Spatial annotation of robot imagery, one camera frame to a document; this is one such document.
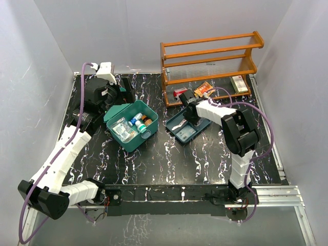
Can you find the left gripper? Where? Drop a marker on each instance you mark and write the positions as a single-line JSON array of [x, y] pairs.
[[127, 96]]

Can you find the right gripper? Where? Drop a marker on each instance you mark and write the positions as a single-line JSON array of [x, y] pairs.
[[193, 121]]

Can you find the small black scissors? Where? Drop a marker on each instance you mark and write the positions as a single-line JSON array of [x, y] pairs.
[[179, 125]]

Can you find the blue divided tray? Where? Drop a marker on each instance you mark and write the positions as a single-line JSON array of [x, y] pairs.
[[177, 118]]

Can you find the white blue card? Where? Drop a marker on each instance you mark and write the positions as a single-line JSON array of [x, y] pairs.
[[185, 133]]

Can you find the blue white bandage roll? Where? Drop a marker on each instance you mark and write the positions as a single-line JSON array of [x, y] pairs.
[[135, 118]]

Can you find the brown medicine bottle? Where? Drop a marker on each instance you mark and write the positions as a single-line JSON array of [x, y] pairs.
[[147, 121]]

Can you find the clear bag of plasters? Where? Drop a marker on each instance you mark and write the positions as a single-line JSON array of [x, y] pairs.
[[123, 131]]

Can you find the white spray bottle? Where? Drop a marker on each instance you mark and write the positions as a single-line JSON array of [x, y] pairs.
[[141, 127]]

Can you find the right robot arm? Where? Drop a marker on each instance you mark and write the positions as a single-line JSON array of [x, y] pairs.
[[240, 134]]

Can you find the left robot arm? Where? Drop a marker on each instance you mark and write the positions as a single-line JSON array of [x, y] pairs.
[[45, 191]]

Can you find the red white medicine box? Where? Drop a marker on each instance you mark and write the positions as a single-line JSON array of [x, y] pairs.
[[178, 92]]

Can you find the white green medicine box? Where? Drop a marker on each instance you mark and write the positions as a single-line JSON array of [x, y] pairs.
[[238, 84]]

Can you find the orange snack packet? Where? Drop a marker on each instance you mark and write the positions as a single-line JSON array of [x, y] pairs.
[[205, 89]]

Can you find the wooden shelf rack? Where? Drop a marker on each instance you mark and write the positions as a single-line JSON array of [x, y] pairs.
[[214, 60]]

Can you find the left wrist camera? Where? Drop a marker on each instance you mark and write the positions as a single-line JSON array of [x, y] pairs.
[[105, 71]]

